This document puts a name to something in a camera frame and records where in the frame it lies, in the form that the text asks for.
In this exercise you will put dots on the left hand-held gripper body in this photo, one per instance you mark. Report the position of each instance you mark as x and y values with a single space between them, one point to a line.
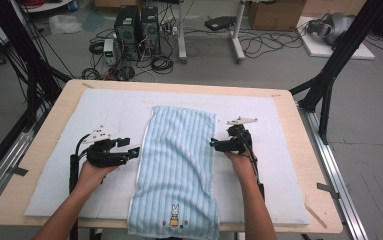
105 156

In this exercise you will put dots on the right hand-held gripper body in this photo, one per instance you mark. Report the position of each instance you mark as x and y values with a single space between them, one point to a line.
237 145

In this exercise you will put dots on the light blue striped towel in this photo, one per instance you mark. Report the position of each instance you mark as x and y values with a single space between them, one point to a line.
175 160

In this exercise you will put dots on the person's right hand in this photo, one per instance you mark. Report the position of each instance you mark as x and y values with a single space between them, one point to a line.
245 166

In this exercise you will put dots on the person's left hand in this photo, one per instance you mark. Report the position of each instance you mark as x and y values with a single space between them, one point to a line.
92 178

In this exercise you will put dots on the white foam mat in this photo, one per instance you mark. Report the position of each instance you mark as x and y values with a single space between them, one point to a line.
112 110

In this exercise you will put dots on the black tape piece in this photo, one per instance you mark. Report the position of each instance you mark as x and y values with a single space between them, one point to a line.
327 190
20 171

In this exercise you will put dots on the white power supply unit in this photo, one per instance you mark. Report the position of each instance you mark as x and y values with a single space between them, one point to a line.
109 51

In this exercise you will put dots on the thin wooden stick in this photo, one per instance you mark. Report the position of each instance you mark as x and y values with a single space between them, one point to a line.
315 216

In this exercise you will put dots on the black computer tower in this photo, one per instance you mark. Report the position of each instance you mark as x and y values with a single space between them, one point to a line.
127 31
150 30

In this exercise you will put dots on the white desk with grey legs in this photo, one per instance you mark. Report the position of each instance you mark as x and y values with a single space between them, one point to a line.
183 33

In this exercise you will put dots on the flat black device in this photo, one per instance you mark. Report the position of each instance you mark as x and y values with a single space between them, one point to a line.
219 22

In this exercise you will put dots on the white floor board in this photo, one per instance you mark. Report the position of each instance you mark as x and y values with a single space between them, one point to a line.
319 50

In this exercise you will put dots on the clear plastic bag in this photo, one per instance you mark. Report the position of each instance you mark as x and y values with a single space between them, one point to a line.
65 24

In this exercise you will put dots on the open cardboard box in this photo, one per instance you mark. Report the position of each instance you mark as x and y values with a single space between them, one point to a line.
275 15

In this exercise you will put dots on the grey headset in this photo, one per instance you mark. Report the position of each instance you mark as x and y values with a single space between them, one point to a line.
332 26

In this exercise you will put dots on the large cardboard box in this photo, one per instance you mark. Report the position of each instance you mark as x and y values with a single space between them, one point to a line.
335 6

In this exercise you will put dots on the aluminium rail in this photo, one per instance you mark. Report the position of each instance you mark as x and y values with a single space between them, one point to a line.
335 173
2 166

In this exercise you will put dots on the black metal frame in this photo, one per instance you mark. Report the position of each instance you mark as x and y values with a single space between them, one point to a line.
29 60
339 53

